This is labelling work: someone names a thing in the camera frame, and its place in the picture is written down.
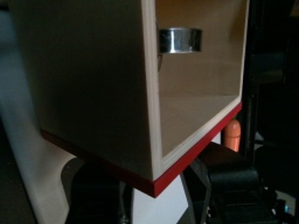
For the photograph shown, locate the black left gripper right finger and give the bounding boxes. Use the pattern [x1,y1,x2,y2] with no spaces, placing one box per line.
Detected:
[182,142,287,224]

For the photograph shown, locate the round metal dough cutter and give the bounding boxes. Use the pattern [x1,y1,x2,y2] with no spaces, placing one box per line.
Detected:
[158,27,203,54]

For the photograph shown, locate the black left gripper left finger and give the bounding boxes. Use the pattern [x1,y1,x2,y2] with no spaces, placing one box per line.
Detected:
[66,161,134,224]

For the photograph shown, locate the wooden drawer with red front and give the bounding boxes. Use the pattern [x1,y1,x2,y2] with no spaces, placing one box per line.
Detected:
[7,0,251,200]

